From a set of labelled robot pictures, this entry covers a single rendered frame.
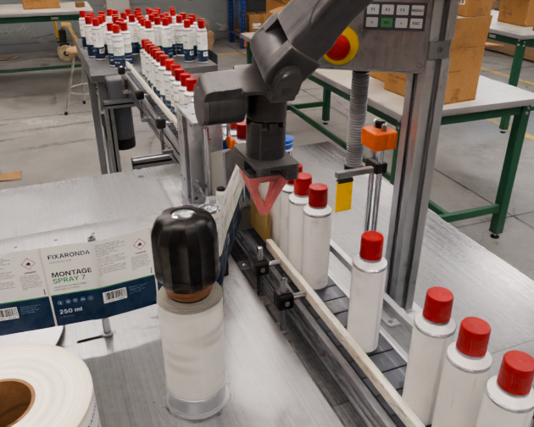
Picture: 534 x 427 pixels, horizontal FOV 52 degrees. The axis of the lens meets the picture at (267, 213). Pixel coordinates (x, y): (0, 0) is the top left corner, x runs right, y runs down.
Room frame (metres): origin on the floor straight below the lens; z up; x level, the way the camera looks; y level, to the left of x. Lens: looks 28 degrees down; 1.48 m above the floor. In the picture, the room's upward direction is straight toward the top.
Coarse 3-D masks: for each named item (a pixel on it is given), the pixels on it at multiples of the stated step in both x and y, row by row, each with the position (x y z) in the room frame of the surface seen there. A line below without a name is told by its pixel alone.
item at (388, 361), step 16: (256, 240) 1.02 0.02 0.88; (272, 256) 0.96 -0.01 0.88; (336, 288) 0.84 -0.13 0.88; (304, 304) 0.80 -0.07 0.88; (336, 304) 0.79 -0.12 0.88; (320, 320) 0.75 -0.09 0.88; (384, 352) 0.67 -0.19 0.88; (352, 368) 0.65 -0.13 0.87; (384, 368) 0.63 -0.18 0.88; (400, 368) 0.63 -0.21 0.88; (368, 384) 0.60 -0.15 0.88; (400, 384) 0.60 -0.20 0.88; (384, 400) 0.57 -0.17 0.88
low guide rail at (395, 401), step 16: (288, 272) 0.86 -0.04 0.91; (304, 288) 0.80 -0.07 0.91; (320, 304) 0.75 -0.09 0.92; (336, 320) 0.70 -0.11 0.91; (336, 336) 0.69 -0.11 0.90; (352, 352) 0.64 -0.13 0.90; (368, 368) 0.60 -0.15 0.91; (384, 384) 0.56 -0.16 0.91; (400, 400) 0.54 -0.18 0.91; (400, 416) 0.52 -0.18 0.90; (416, 416) 0.51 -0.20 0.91
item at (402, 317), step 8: (336, 248) 0.85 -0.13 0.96; (336, 256) 0.84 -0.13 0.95; (344, 256) 0.83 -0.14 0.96; (344, 264) 0.82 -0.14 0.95; (352, 264) 0.80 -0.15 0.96; (384, 296) 0.71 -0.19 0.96; (384, 304) 0.70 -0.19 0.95; (392, 304) 0.68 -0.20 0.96; (392, 312) 0.68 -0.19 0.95; (400, 312) 0.67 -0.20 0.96; (400, 320) 0.66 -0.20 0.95; (408, 320) 0.65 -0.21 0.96; (408, 328) 0.64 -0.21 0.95
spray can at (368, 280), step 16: (368, 240) 0.67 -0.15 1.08; (368, 256) 0.67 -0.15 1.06; (352, 272) 0.68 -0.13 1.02; (368, 272) 0.66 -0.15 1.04; (384, 272) 0.67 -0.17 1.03; (352, 288) 0.68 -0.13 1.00; (368, 288) 0.66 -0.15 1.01; (384, 288) 0.68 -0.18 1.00; (352, 304) 0.68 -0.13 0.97; (368, 304) 0.66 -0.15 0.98; (352, 320) 0.67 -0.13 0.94; (368, 320) 0.66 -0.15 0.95; (352, 336) 0.67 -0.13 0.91; (368, 336) 0.66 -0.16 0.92; (368, 352) 0.66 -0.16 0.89
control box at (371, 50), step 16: (384, 0) 0.83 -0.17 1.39; (400, 0) 0.83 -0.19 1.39; (416, 0) 0.82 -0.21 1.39; (432, 0) 0.82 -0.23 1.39; (352, 32) 0.84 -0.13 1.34; (368, 32) 0.84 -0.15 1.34; (384, 32) 0.83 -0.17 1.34; (400, 32) 0.83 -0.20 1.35; (416, 32) 0.82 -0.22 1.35; (352, 48) 0.84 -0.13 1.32; (368, 48) 0.84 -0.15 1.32; (384, 48) 0.83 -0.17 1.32; (400, 48) 0.83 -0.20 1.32; (416, 48) 0.82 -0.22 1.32; (320, 64) 0.85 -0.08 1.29; (336, 64) 0.85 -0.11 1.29; (352, 64) 0.84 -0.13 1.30; (368, 64) 0.84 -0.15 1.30; (384, 64) 0.83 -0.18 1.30; (400, 64) 0.83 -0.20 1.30; (416, 64) 0.82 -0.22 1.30
